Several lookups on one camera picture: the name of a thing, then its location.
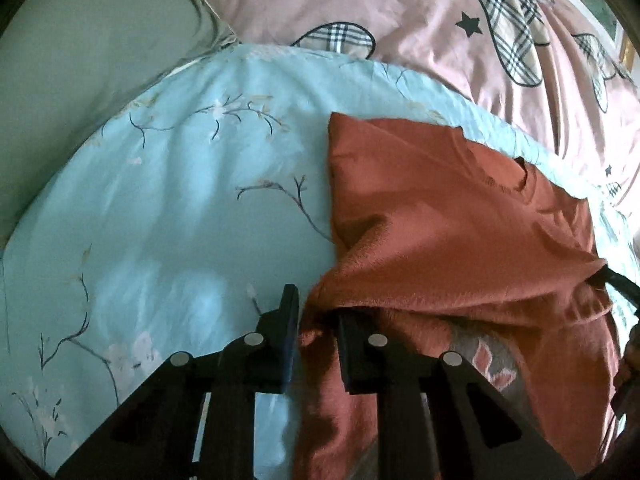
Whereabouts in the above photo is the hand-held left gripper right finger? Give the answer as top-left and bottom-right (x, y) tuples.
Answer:
(337, 312), (577, 480)

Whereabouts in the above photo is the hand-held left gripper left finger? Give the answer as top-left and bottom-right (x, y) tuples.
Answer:
(55, 284), (300, 480)

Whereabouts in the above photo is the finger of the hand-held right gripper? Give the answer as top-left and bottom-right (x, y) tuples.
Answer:
(595, 266), (640, 312)

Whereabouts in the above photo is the rust orange shirt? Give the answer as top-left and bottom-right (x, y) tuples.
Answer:
(292, 112), (622, 480)

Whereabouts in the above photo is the light blue floral blanket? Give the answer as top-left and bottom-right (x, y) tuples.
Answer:
(0, 42), (640, 480)

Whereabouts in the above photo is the pink plaid-heart pillow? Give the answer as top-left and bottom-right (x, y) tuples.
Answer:
(182, 0), (640, 221)

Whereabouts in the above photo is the green pillow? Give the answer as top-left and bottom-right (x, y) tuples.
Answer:
(0, 0), (239, 251)

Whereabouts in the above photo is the gold framed wall painting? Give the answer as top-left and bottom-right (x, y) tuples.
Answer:
(597, 5), (629, 62)

